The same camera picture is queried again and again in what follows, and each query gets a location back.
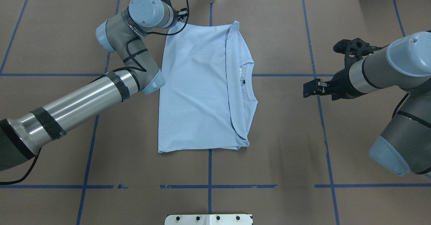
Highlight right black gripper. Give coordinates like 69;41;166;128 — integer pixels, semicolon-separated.
303;69;355;101

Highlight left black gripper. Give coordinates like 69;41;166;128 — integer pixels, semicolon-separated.
171;8;189;26

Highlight light blue t-shirt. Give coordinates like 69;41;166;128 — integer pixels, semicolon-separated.
158;21;258;153

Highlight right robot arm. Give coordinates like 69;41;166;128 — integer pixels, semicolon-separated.
303;31;431;178

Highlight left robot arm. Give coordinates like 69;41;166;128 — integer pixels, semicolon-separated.
0;0;190;171

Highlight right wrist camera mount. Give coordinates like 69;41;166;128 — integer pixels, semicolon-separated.
333;38;384;68

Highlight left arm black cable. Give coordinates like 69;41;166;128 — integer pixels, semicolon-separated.
0;0;190;185

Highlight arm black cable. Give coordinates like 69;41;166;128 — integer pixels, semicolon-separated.
391;92;410;118
0;0;190;185

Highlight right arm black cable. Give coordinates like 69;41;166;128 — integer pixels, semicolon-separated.
391;92;410;118

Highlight white pedestal column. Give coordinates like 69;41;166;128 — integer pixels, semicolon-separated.
164;214;254;225

